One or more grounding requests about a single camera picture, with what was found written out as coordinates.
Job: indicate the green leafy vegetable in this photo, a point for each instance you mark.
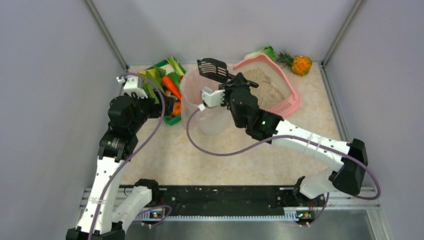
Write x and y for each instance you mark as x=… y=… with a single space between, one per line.
x=154 y=75

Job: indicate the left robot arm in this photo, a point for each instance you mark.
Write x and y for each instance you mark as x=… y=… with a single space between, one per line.
x=101 y=219

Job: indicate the green vegetable tray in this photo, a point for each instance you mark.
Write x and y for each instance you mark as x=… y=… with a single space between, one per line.
x=169 y=71

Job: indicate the toy bok choy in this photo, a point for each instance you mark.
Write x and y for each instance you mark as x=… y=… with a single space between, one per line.
x=268 y=51

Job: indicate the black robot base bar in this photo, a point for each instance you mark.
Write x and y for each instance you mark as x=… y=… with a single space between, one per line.
x=231 y=200

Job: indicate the orange toy carrot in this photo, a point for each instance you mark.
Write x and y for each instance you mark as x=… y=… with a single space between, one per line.
x=169 y=84

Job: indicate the toy pineapple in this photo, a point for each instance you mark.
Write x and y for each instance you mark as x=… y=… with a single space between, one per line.
x=298 y=64

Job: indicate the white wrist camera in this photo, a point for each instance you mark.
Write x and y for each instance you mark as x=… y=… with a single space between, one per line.
x=132 y=86
x=211 y=98

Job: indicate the pink litter box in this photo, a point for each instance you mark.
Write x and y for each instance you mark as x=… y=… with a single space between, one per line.
x=275 y=93

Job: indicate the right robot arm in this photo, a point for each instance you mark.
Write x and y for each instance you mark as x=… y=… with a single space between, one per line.
x=344 y=160

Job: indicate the black litter scoop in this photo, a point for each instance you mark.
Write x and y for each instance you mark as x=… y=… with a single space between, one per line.
x=217 y=71

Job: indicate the white green leek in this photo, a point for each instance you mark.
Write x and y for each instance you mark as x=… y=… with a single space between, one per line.
x=175 y=65

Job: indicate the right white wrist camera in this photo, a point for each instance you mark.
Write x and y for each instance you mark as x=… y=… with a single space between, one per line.
x=211 y=98

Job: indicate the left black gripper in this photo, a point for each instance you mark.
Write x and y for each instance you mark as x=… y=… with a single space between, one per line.
x=154 y=108

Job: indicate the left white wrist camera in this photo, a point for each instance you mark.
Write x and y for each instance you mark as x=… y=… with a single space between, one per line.
x=132 y=86

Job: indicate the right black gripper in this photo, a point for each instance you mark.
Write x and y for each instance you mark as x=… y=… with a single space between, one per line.
x=236 y=85

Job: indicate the small orange pumpkin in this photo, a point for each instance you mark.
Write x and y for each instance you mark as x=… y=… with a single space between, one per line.
x=176 y=109

